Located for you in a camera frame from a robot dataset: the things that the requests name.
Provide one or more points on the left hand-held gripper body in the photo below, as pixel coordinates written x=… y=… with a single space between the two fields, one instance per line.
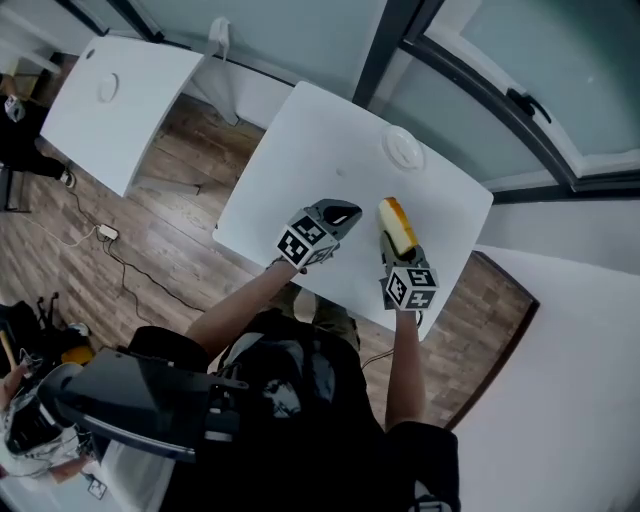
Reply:
x=305 y=240

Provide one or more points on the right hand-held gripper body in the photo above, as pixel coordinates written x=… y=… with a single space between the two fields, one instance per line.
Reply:
x=410 y=290

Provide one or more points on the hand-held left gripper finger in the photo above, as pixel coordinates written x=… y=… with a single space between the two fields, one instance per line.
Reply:
x=335 y=202
x=345 y=229

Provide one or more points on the yellow bread slice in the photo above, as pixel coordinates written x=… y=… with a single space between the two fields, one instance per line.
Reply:
x=395 y=225

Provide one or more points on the person's left forearm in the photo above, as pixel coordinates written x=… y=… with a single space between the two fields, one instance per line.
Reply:
x=235 y=310

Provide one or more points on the person's right forearm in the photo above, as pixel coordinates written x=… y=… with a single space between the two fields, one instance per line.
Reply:
x=405 y=370

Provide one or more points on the white table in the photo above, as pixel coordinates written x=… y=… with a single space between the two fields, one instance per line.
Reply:
x=310 y=150
x=110 y=140
x=135 y=480

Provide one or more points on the person's olive trousers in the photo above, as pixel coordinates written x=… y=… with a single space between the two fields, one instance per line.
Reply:
x=330 y=320

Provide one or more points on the frosted glass window panel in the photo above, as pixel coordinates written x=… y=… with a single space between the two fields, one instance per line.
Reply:
x=300 y=30

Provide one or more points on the person's black shirt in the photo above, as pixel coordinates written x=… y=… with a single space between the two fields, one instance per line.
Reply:
x=325 y=450

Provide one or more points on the white power strip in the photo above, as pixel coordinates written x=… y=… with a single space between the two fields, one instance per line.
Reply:
x=108 y=231

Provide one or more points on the white hanging object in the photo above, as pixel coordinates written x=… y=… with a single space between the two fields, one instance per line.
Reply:
x=219 y=37

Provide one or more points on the black-framed window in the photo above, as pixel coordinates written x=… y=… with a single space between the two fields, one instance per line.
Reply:
x=525 y=60

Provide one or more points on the yellow object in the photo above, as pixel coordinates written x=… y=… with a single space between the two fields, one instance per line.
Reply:
x=76 y=355

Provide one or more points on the black tripod bundle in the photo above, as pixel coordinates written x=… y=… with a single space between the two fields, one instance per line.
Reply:
x=25 y=320

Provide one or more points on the small black-white printed card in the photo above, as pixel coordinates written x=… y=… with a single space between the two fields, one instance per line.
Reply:
x=96 y=488

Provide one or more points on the black head camera mount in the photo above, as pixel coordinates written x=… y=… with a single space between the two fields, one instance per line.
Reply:
x=140 y=400

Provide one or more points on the black metal frame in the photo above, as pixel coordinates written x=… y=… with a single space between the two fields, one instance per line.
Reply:
x=10 y=190

